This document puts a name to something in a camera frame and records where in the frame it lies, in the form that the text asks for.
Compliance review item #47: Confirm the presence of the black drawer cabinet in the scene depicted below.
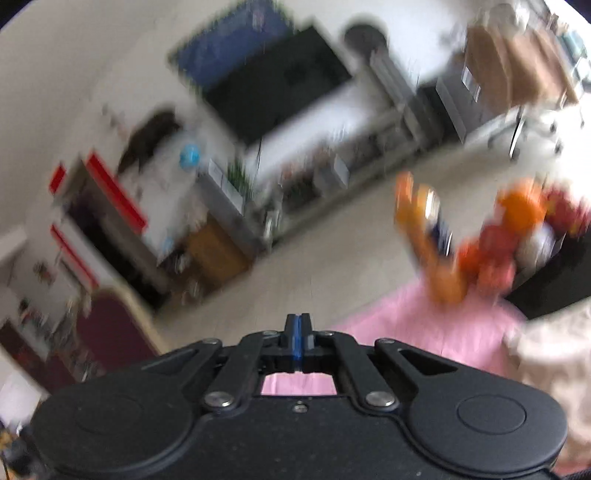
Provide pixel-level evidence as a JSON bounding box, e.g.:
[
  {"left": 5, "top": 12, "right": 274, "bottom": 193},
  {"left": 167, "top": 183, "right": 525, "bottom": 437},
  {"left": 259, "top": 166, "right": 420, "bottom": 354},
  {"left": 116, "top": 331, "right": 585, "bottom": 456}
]
[{"left": 416, "top": 75, "right": 491, "bottom": 145}]

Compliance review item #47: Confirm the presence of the red white shelf cabinet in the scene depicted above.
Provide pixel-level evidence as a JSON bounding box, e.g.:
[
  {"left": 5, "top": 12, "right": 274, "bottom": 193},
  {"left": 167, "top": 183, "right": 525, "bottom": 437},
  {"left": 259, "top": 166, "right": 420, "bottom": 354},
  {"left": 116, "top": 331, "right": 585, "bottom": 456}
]
[{"left": 49, "top": 149, "right": 149, "bottom": 297}]

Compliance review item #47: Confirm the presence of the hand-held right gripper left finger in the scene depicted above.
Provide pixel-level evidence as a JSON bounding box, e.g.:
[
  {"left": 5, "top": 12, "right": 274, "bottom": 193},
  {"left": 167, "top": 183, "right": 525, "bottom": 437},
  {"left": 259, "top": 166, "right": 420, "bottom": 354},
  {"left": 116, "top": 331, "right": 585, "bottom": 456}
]
[{"left": 140, "top": 314, "right": 299, "bottom": 412}]

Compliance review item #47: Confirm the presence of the maroon armchair with wooden frame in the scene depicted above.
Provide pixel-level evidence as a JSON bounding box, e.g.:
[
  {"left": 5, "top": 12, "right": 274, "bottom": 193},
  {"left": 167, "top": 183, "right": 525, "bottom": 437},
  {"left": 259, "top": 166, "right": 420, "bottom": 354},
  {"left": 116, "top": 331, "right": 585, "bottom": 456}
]
[{"left": 74, "top": 284, "right": 168, "bottom": 384}]

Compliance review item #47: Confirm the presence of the black round fan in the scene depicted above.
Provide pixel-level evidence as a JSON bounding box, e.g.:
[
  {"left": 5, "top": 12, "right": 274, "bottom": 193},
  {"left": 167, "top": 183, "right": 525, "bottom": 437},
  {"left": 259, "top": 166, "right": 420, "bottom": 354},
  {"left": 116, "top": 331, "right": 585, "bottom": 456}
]
[{"left": 343, "top": 22, "right": 389, "bottom": 57}]

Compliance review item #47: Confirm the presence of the blue round ornament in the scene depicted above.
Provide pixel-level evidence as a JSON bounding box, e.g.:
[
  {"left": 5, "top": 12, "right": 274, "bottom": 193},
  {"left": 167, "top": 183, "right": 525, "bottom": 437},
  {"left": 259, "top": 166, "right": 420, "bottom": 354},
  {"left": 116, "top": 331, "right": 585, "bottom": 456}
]
[{"left": 179, "top": 143, "right": 202, "bottom": 169}]

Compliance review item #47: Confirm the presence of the blue wall poster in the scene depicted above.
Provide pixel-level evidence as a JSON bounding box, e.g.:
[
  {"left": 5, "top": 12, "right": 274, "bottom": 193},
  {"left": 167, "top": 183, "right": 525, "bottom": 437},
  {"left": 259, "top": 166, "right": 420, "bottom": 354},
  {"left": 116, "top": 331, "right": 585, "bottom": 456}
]
[{"left": 167, "top": 0, "right": 297, "bottom": 94}]

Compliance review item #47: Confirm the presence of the white garment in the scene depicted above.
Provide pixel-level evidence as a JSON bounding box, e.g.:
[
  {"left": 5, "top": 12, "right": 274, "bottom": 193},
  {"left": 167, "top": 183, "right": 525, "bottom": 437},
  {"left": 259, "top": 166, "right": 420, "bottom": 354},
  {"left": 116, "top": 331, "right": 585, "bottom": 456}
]
[{"left": 503, "top": 309, "right": 591, "bottom": 472}]

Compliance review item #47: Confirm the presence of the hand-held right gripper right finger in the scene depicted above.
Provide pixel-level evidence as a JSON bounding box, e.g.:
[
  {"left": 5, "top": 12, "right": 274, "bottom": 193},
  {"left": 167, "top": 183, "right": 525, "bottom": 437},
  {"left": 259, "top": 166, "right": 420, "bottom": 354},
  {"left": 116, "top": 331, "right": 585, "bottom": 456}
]
[{"left": 300, "top": 314, "right": 459, "bottom": 413}]

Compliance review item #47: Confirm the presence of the cardboard box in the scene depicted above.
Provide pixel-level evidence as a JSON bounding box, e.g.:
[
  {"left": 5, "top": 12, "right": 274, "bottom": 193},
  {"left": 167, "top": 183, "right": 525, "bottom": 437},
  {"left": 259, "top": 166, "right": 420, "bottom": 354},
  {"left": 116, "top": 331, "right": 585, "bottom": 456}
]
[{"left": 463, "top": 17, "right": 579, "bottom": 112}]

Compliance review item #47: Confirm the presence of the dark hanging bag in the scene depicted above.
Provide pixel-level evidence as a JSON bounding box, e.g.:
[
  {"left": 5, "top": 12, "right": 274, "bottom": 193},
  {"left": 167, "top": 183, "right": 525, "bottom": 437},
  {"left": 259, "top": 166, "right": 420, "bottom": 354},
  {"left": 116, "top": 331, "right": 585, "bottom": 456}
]
[{"left": 117, "top": 110, "right": 184, "bottom": 175}]

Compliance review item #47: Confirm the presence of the pink printed blanket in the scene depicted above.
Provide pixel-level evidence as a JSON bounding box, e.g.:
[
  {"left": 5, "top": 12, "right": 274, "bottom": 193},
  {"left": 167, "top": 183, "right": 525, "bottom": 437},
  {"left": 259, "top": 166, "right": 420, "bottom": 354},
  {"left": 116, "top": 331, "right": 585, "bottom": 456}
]
[{"left": 261, "top": 281, "right": 527, "bottom": 398}]

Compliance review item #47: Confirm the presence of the brown wooden cabinet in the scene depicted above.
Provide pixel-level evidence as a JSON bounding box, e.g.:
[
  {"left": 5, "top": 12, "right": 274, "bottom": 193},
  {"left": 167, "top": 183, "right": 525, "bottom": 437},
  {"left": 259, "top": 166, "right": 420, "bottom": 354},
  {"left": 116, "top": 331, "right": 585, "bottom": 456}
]
[{"left": 186, "top": 216, "right": 253, "bottom": 296}]

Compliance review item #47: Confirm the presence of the black television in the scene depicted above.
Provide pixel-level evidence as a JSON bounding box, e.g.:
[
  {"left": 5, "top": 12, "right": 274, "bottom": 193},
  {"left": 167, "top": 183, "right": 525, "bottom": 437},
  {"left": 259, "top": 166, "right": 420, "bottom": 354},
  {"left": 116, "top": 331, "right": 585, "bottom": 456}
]
[{"left": 202, "top": 25, "right": 355, "bottom": 145}]

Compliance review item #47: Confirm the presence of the white television stand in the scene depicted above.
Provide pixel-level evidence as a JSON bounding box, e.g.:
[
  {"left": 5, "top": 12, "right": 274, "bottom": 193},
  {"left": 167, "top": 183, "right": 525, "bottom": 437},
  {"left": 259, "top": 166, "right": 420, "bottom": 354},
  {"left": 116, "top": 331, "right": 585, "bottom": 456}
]
[{"left": 198, "top": 83, "right": 430, "bottom": 250}]

